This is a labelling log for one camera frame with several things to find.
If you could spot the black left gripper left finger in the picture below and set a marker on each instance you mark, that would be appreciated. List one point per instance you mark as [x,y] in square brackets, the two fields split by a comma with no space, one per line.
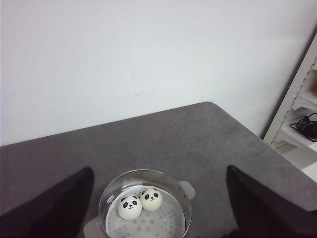
[56,213]

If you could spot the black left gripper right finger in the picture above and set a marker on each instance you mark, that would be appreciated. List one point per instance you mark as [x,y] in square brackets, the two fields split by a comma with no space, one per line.
[261,213]

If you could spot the stainless steel steamer pot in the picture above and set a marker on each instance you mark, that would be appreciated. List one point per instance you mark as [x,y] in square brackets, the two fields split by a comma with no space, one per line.
[139,180]

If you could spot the panda bun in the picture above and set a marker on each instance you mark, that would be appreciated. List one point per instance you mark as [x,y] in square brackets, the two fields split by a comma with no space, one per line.
[151,199]
[129,207]

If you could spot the white steamer liner cloth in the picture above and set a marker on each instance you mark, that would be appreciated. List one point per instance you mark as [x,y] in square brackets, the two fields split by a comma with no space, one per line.
[166,222]

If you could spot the white shelving unit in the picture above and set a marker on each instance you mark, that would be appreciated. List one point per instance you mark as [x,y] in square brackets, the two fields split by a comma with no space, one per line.
[299,101]

